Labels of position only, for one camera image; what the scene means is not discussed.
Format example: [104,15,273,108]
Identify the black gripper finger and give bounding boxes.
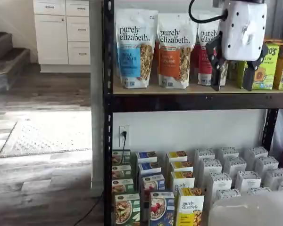
[205,32,228,91]
[242,43,270,91]

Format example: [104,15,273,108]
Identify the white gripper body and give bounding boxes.
[220,0,267,61]

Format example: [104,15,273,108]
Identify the blue and white oatmeal box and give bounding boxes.
[149,192,175,226]
[141,174,166,193]
[136,151,158,164]
[138,161,161,176]

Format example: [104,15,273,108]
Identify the pale green cereal box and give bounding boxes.
[227,60,248,82]

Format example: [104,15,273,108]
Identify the tan wooden shelf board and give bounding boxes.
[113,79,283,95]

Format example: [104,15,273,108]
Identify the yellow and white granola box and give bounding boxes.
[170,161,194,174]
[166,150,188,163]
[175,187,205,226]
[171,171,196,189]

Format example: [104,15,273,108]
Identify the black metal shelf rack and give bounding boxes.
[102,0,283,226]

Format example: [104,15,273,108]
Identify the green oatmeal box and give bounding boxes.
[112,149,132,165]
[112,178,134,195]
[112,164,132,180]
[115,193,141,226]

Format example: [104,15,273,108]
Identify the red label granola bag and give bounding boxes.
[197,14,229,86]

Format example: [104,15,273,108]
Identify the orange label granola bag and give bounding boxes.
[157,13,198,89]

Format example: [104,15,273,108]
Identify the blue label granola bag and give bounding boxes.
[115,8,159,89]

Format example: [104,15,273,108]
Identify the white kitchen cabinet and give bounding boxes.
[33,0,92,73]

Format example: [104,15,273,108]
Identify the grey patterned rug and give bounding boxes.
[0,119,92,158]

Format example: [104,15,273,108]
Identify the wooden staircase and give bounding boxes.
[0,16,31,95]

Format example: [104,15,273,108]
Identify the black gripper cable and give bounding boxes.
[188,0,227,24]

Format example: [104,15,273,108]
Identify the black plugged power cord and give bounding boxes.
[121,130,128,163]

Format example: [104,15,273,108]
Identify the white wall outlet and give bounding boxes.
[119,125,130,147]

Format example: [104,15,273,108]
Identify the black floor cable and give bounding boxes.
[72,192,104,226]

